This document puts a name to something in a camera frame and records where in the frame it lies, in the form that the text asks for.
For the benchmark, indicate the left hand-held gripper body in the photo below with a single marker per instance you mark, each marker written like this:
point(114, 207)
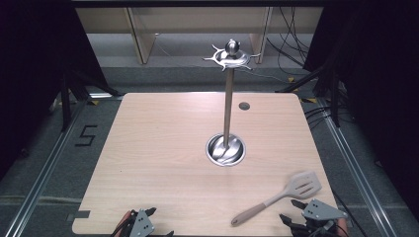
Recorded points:
point(142, 225)

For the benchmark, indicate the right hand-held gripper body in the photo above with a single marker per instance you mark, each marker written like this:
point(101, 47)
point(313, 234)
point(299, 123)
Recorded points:
point(321, 211)

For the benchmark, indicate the beige slotted spatula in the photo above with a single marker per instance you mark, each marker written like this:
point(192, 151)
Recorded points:
point(301, 187)

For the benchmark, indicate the metal utensil stand with hooks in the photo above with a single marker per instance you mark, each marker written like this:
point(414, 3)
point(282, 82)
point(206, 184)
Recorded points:
point(227, 108)

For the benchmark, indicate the person's left hand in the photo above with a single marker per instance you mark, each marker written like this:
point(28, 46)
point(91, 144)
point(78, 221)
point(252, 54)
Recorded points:
point(122, 220)

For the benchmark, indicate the person's right hand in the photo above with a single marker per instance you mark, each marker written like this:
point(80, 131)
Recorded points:
point(341, 227)

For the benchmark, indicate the yellow black tape marker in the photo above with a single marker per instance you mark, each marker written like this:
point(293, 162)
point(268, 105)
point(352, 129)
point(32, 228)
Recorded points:
point(291, 80)
point(94, 102)
point(309, 100)

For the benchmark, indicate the black metal stand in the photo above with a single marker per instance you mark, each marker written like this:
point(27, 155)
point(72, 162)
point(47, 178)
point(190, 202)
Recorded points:
point(334, 98)
point(66, 98)

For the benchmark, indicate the grey round table grommet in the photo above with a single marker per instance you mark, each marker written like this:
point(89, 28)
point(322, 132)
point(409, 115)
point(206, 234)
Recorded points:
point(244, 106)

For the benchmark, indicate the black curtain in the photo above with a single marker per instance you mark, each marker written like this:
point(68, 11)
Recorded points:
point(36, 65)
point(378, 82)

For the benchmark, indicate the aluminium floor rail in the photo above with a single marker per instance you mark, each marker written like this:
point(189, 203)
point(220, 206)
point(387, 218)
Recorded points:
point(46, 171)
point(355, 174)

